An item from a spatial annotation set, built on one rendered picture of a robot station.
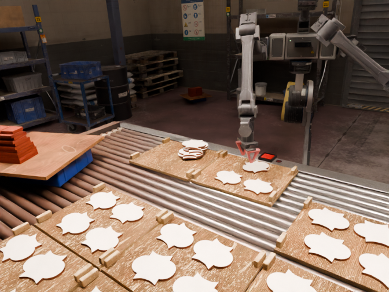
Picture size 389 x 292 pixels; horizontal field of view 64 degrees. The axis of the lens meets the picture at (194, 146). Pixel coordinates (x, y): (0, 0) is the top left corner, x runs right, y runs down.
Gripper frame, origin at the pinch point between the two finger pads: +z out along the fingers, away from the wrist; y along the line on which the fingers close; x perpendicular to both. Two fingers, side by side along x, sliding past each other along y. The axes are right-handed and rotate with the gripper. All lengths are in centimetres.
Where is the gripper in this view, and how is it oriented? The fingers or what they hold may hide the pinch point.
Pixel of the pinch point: (247, 157)
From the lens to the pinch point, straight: 155.7
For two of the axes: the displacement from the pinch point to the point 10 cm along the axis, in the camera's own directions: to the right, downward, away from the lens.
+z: 0.5, 9.2, 3.8
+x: 9.6, -1.4, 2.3
